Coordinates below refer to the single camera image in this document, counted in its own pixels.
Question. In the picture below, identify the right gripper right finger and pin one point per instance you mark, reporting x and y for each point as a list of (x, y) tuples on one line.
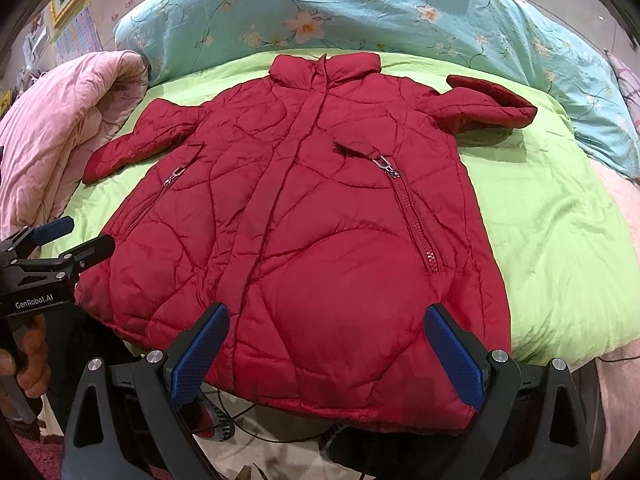
[(528, 421)]

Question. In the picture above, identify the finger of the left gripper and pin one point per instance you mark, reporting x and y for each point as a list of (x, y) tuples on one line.
[(80, 254), (30, 238)]

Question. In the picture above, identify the teal floral duvet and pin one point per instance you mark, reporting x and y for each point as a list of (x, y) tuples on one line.
[(506, 38)]

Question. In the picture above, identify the pink patterned pillow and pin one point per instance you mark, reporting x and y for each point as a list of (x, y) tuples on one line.
[(629, 84)]

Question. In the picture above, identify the pink quilted blanket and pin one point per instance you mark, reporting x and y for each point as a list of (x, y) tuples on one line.
[(50, 132)]

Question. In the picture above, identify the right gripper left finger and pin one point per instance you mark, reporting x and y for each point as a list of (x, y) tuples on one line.
[(162, 382)]

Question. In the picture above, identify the lime green bed sheet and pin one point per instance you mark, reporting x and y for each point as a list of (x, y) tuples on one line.
[(564, 230)]

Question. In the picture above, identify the red quilted puffer jacket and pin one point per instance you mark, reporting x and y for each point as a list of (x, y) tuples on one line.
[(326, 206)]

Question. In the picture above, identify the person's left hand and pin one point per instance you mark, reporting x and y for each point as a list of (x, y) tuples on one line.
[(34, 377)]

